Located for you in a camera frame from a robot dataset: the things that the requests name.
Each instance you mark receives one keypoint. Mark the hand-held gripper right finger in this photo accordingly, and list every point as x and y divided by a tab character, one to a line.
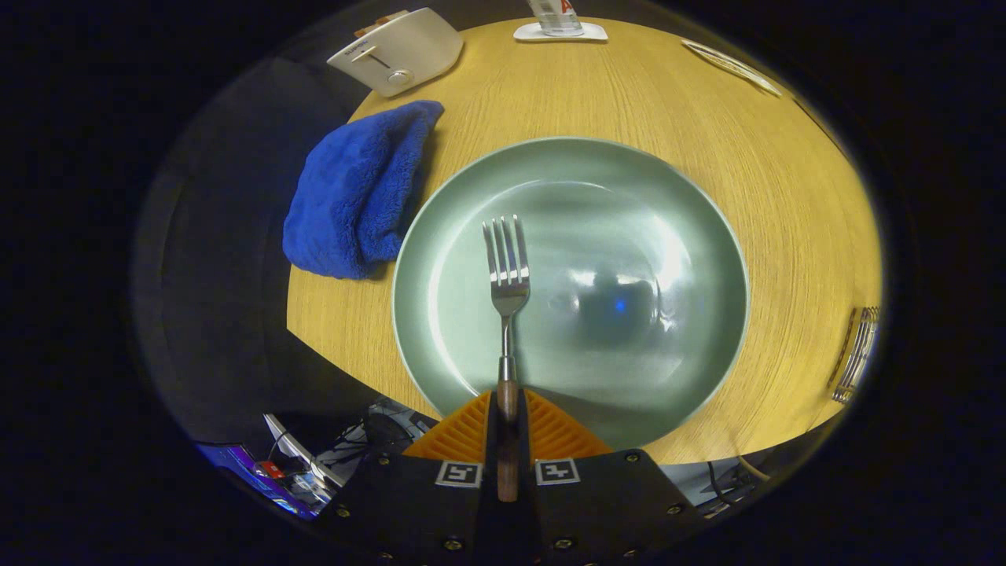
526	472

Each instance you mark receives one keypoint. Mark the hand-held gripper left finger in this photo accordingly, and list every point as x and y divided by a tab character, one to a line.
489	440

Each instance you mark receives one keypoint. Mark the laptop with lit screen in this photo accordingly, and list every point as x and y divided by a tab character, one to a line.
263	472

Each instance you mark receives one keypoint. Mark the pale green round plate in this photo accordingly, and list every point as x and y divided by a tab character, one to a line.
629	236

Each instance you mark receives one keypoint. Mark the blue fluffy towel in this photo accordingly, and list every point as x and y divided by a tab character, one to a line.
354	196

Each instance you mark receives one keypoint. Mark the white toaster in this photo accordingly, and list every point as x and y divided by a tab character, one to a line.
409	47

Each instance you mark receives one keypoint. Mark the white square coaster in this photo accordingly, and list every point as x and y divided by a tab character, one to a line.
593	33

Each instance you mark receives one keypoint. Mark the small clear labelled bottle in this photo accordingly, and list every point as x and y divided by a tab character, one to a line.
554	20

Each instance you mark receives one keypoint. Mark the brown toast slice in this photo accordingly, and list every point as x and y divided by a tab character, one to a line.
363	31
391	16

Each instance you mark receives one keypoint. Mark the white divided snack dish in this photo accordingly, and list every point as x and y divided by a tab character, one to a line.
731	67

